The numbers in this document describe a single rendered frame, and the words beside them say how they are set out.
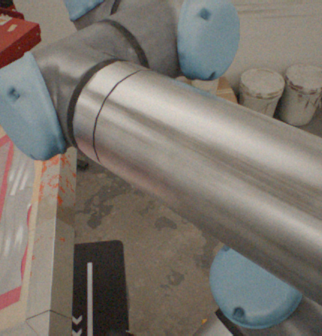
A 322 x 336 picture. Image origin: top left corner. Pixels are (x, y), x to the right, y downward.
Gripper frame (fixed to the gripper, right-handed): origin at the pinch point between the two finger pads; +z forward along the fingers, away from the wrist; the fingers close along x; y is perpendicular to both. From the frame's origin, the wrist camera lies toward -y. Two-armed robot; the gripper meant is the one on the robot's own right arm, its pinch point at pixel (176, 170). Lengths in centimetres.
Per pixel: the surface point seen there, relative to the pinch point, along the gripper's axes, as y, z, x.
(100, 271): -12, 46, -34
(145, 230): -88, 142, -44
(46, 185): 6.1, -11.5, -17.3
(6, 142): -17.5, -3.7, -32.9
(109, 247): -19, 47, -31
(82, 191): -123, 131, -81
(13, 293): 18.7, -6.0, -24.5
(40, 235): 14.4, -11.4, -17.7
